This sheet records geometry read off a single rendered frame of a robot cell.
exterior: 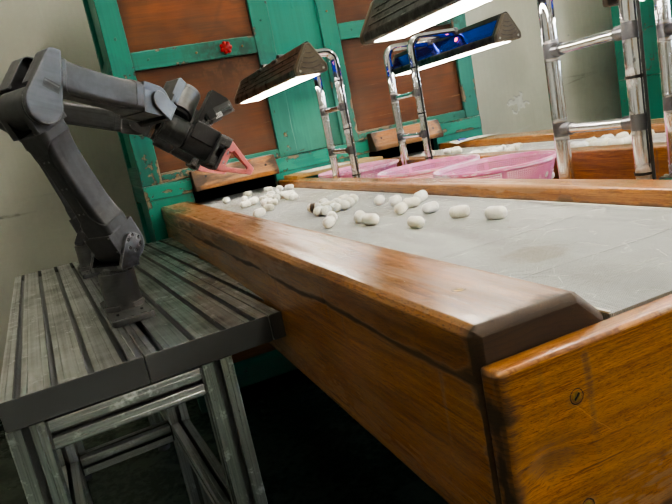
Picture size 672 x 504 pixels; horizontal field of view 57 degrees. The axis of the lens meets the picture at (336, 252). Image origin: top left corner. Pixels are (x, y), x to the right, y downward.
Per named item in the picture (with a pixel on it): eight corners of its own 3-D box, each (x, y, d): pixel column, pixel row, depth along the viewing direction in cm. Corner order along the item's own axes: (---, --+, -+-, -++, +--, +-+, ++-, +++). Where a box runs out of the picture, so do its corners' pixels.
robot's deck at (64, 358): (5, 434, 76) (-5, 405, 75) (18, 289, 183) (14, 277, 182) (545, 245, 112) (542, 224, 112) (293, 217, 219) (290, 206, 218)
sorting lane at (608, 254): (613, 339, 46) (610, 312, 46) (198, 211, 213) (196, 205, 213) (859, 240, 57) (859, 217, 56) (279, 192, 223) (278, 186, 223)
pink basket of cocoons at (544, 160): (486, 223, 120) (479, 175, 118) (417, 215, 144) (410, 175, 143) (591, 192, 129) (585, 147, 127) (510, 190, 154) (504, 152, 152)
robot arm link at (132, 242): (104, 234, 113) (79, 242, 108) (138, 230, 108) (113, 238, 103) (114, 267, 114) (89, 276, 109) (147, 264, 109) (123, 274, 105)
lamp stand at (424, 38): (434, 190, 181) (408, 33, 172) (402, 188, 200) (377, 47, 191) (487, 176, 188) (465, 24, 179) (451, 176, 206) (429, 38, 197)
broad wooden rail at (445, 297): (509, 566, 45) (471, 329, 42) (173, 259, 212) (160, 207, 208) (630, 502, 49) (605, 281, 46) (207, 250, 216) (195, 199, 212)
